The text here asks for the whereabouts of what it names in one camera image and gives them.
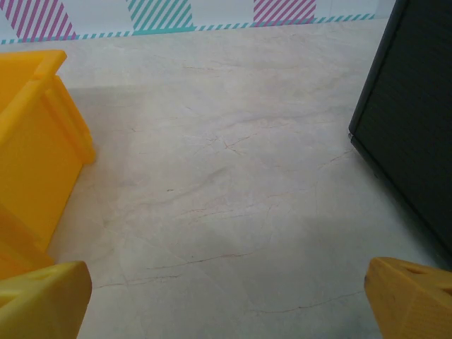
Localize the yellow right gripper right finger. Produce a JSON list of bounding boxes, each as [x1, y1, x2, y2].
[[364, 256, 452, 339]]

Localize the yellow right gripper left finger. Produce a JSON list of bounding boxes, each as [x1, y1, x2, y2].
[[0, 261, 93, 339]]

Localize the yellow plastic bin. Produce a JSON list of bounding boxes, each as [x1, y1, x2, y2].
[[0, 49, 97, 282]]

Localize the black hard case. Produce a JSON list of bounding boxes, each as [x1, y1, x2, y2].
[[348, 0, 452, 273]]

